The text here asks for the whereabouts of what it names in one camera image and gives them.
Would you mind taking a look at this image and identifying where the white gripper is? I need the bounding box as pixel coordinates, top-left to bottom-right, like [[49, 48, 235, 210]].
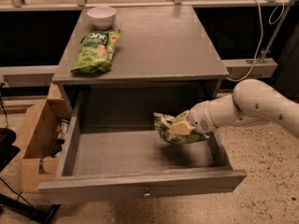
[[169, 101, 217, 135]]

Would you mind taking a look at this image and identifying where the green jalapeno chip bag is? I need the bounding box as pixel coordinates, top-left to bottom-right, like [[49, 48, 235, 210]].
[[153, 113, 209, 145]]

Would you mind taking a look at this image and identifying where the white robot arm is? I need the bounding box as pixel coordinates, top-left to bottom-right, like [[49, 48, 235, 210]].
[[169, 79, 299, 137]]

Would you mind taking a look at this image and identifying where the grey open top drawer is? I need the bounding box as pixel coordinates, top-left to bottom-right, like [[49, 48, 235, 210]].
[[38, 90, 247, 203]]

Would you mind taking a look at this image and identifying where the small metal drawer knob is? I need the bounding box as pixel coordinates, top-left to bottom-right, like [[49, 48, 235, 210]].
[[143, 188, 150, 199]]

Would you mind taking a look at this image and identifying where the green chip bag left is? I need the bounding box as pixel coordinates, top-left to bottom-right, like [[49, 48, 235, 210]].
[[71, 30, 121, 75]]

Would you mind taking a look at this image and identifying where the grey wooden cabinet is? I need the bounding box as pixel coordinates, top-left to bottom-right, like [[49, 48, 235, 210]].
[[52, 6, 228, 111]]

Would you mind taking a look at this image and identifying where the white bottle in box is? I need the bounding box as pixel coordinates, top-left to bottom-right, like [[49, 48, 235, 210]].
[[53, 119, 70, 159]]

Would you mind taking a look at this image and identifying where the slanted metal pole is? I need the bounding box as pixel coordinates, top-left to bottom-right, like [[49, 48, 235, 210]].
[[250, 0, 296, 65]]

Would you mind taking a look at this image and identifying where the white ceramic bowl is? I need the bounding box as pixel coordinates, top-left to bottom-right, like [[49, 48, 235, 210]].
[[87, 7, 116, 30]]

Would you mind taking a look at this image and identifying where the cardboard box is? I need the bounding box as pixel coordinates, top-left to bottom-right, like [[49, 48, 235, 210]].
[[15, 83, 71, 192]]

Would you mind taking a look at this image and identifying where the white cable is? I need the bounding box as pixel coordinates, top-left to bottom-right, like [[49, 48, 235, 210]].
[[225, 0, 286, 82]]

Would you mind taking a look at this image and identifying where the metal railing frame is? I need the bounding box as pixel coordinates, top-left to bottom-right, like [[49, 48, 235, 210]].
[[1, 0, 273, 87]]

